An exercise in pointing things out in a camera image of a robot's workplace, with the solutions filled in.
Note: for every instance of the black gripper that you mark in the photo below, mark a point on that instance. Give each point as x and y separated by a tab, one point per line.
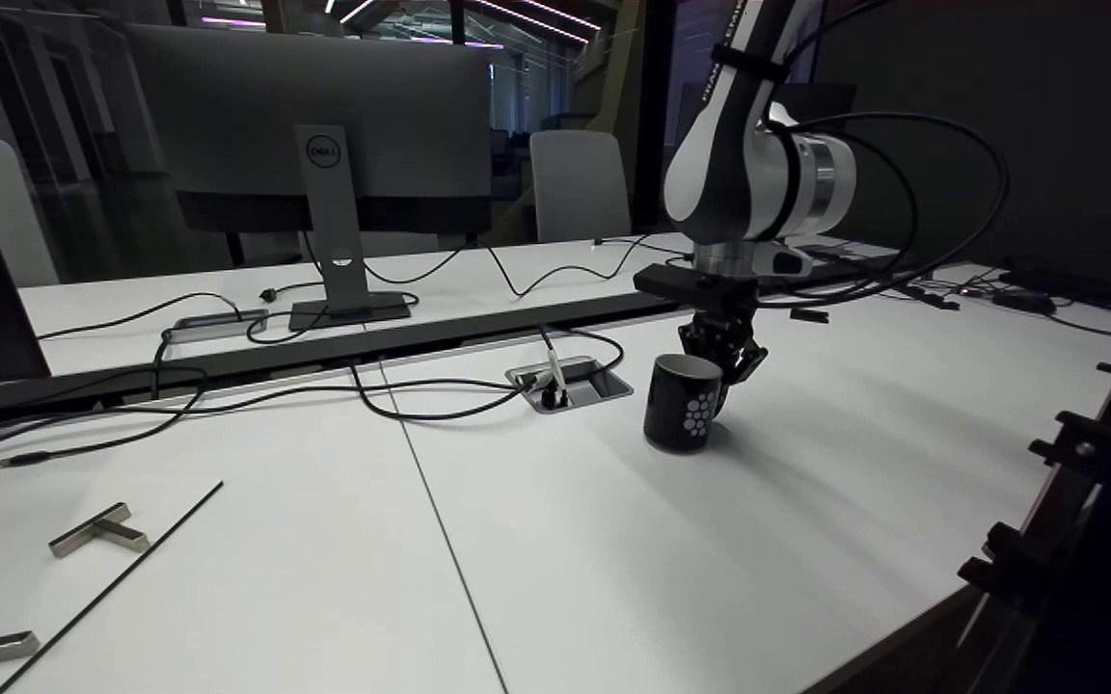
725	319

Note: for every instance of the black and white mug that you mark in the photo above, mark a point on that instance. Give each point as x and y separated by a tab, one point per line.
678	411

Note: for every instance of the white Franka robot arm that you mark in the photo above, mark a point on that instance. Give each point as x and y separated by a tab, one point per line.
733	166

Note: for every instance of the silver table power outlet box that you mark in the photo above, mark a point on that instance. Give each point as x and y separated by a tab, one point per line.
594	385

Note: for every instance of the white chair with narrow back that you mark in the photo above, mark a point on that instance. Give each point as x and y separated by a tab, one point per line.
580	188

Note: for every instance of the black power adapter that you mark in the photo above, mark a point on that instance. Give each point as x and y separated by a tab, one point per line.
1024	304

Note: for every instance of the Dell monitor with silver stand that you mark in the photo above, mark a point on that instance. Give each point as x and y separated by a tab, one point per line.
326	116

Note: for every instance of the grey usb hub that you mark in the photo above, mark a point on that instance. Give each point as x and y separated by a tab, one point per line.
212	319

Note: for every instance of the black desk divider rail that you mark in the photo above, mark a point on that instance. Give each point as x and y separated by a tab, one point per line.
452	335

